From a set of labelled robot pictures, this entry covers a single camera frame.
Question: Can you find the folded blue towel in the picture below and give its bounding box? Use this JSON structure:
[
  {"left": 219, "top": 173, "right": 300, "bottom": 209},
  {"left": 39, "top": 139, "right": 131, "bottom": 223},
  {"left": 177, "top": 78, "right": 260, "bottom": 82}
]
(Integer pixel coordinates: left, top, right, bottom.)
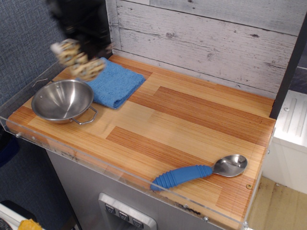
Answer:
[{"left": 87, "top": 57, "right": 145, "bottom": 109}]

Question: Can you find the stainless steel bowl with handles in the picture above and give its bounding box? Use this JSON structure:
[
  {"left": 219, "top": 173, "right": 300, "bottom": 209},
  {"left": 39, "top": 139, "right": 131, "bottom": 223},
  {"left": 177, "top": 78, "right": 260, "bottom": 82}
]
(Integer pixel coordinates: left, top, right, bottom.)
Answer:
[{"left": 31, "top": 80, "right": 98, "bottom": 125}]

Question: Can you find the dark grey right post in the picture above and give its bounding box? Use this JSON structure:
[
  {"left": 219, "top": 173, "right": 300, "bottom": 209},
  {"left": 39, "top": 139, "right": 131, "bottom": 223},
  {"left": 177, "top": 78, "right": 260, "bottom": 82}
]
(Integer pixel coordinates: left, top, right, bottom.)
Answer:
[{"left": 269, "top": 14, "right": 307, "bottom": 119}]

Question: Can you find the yellow object bottom left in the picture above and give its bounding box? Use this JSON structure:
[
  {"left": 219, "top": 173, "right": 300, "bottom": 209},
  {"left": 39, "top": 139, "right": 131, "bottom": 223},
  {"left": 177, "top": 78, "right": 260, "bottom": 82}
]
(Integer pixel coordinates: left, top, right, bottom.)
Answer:
[{"left": 17, "top": 219, "right": 43, "bottom": 230}]

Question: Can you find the blue handled metal spoon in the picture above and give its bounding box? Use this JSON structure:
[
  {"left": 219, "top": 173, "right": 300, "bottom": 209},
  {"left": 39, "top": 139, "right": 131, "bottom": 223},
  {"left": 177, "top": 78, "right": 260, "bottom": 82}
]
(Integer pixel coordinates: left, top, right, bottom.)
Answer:
[{"left": 150, "top": 154, "right": 248, "bottom": 191}]

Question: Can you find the grey cabinet with dispenser panel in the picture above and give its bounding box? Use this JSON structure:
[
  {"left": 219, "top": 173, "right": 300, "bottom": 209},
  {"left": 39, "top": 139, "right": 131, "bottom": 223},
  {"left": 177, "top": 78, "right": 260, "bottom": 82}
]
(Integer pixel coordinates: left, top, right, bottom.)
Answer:
[{"left": 47, "top": 150, "right": 246, "bottom": 230}]

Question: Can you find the leopard print plush toy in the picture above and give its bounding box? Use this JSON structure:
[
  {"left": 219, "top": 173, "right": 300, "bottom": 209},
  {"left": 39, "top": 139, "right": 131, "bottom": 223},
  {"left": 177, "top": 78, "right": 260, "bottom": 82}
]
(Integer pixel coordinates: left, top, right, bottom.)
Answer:
[{"left": 50, "top": 39, "right": 106, "bottom": 81}]

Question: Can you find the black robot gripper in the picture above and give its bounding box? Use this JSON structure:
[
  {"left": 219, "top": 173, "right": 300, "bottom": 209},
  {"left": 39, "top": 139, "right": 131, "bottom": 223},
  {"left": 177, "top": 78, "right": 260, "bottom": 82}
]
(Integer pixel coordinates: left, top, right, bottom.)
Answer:
[{"left": 47, "top": 0, "right": 112, "bottom": 59}]

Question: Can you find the clear acrylic table guard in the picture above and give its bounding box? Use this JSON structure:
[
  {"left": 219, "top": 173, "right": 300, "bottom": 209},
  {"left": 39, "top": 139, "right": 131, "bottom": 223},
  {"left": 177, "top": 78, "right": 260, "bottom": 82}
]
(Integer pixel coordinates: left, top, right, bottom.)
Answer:
[{"left": 10, "top": 49, "right": 281, "bottom": 229}]

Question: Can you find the white grooved side unit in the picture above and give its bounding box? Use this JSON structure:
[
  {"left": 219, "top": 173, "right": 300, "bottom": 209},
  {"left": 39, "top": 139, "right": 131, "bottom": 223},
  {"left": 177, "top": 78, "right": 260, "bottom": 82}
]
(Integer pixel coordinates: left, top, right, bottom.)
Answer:
[{"left": 262, "top": 90, "right": 307, "bottom": 193}]

